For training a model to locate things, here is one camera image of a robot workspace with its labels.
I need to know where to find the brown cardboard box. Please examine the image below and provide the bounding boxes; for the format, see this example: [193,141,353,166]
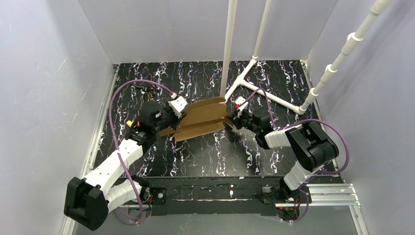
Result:
[159,96,230,141]

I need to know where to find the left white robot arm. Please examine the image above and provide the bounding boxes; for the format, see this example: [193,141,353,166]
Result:
[64,96,188,231]

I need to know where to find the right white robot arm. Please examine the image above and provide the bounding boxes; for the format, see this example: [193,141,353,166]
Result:
[230,110,339,199]

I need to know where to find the black pliers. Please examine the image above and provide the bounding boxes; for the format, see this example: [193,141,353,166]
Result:
[133,83,161,95]

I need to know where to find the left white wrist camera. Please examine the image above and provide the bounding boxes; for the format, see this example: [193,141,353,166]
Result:
[168,96,188,118]

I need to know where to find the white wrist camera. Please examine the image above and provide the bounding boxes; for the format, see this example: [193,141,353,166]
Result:
[168,96,188,118]
[235,96,248,118]

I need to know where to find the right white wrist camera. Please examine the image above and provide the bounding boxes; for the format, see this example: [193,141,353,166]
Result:
[235,96,248,118]

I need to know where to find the white PVC pipe frame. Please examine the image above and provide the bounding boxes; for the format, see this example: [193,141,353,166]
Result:
[220,0,307,115]

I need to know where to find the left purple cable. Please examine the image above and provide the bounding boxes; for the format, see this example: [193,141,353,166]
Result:
[108,79,177,226]

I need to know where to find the purple cable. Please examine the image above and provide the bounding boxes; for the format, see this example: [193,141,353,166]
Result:
[108,79,177,226]
[238,87,351,224]

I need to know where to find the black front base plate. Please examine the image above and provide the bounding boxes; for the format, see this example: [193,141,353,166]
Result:
[118,175,320,217]

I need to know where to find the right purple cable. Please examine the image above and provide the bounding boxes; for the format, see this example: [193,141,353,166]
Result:
[238,87,351,224]

